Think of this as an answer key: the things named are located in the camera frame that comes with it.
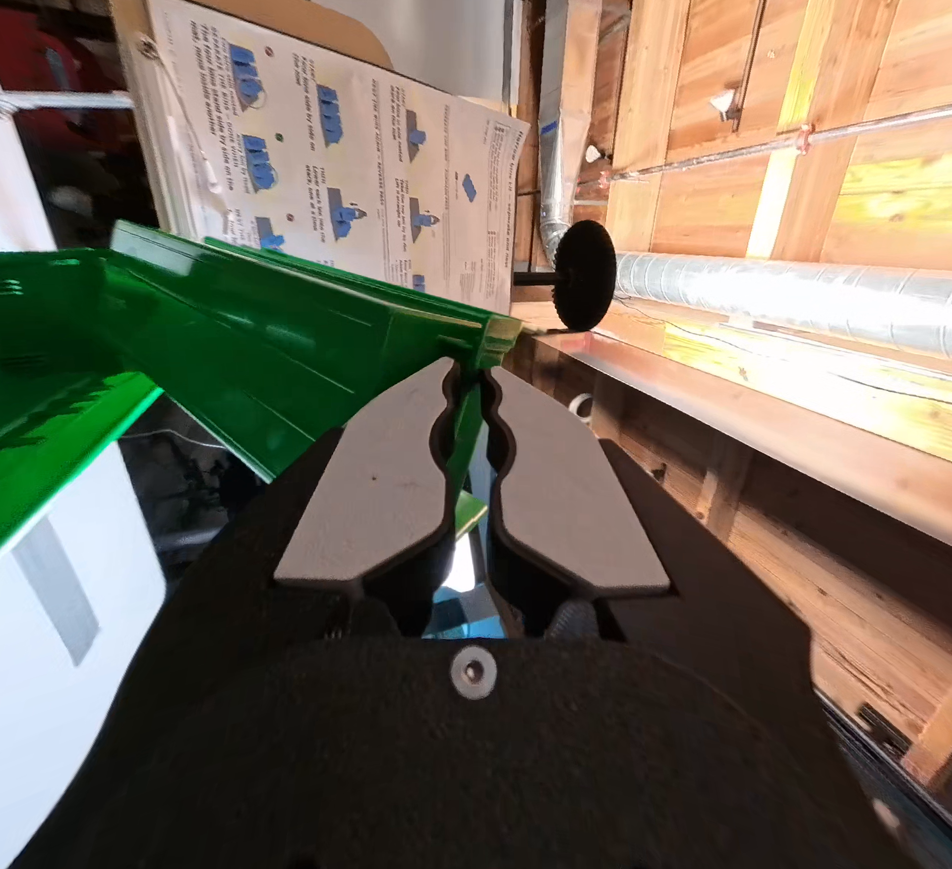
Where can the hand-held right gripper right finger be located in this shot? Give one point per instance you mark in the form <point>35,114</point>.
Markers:
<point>573,504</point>

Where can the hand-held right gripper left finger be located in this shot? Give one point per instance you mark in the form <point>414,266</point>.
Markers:
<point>372,490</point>

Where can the green plastic storage bin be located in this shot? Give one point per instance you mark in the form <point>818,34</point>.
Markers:
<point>260,333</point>

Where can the grey desk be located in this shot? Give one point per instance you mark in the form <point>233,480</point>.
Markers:
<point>44,735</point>

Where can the steel beam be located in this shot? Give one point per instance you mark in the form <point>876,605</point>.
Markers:
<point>744,415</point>

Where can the black disc on rod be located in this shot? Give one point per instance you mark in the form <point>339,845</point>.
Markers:
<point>587,274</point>

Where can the printed instruction poster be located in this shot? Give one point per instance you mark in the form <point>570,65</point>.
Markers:
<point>335,162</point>

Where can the copper pipe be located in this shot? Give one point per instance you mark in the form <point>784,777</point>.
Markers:
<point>855,133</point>

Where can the silver round air duct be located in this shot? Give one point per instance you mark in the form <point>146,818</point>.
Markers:
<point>781,296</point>

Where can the silver flexible duct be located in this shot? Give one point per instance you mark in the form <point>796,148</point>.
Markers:
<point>565,140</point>

